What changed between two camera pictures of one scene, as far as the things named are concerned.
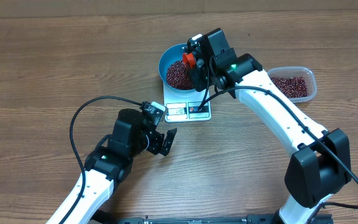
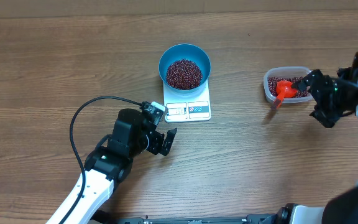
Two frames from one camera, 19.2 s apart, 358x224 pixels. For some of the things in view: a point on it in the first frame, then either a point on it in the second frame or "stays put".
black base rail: (251, 218) stays put
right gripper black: (197, 81) → (327, 119)
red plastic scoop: (189, 58) → (283, 90)
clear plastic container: (298, 83) stays put
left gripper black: (158, 137) stays put
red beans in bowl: (178, 76) stays put
